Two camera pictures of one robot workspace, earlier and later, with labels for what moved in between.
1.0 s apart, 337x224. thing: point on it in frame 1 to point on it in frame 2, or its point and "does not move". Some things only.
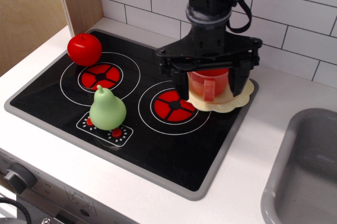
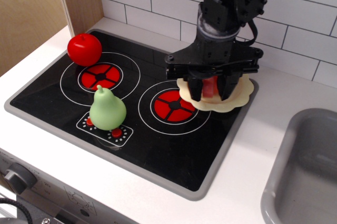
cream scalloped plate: [229, 102] does not move
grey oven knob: [19, 178] does not move
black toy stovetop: [162, 140] does not move
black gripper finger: [182, 81] to [195, 84]
